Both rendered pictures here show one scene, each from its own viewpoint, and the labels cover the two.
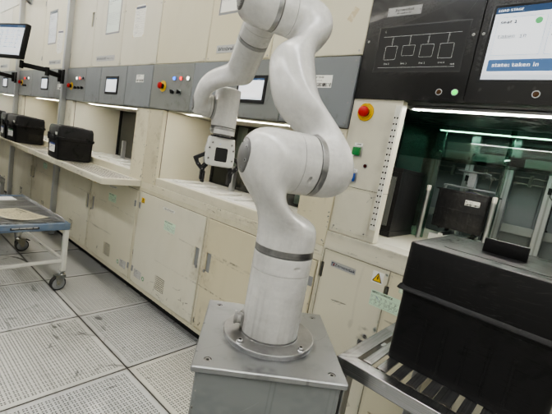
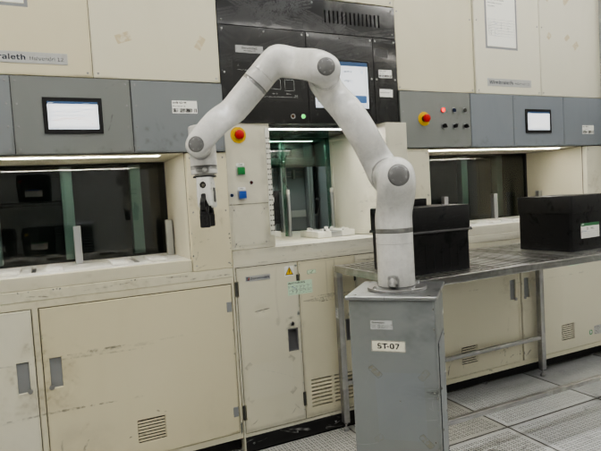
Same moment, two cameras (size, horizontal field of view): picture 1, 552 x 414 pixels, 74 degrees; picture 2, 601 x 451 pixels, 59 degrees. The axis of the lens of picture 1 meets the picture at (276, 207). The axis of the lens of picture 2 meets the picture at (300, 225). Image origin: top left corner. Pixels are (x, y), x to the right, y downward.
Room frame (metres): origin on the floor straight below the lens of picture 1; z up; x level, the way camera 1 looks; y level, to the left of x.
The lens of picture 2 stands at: (0.27, 1.65, 1.07)
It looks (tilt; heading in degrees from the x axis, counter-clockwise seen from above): 3 degrees down; 295
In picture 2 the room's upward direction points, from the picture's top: 3 degrees counter-clockwise
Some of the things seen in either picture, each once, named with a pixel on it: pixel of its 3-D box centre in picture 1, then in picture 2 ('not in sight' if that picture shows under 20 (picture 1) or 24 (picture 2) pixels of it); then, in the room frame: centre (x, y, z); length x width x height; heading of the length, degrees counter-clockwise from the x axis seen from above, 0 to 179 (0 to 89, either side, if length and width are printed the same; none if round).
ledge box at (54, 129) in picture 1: (70, 142); not in sight; (2.91, 1.71, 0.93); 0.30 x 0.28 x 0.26; 47
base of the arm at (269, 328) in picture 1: (275, 293); (395, 259); (0.72, -0.03, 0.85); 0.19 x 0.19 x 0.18
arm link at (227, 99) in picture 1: (224, 108); (202, 145); (1.26, 0.23, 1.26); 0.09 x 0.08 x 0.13; 115
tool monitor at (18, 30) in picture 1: (33, 53); not in sight; (3.11, 2.21, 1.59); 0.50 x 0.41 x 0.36; 140
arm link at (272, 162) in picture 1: (279, 191); (393, 194); (0.71, 0.00, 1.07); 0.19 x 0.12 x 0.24; 115
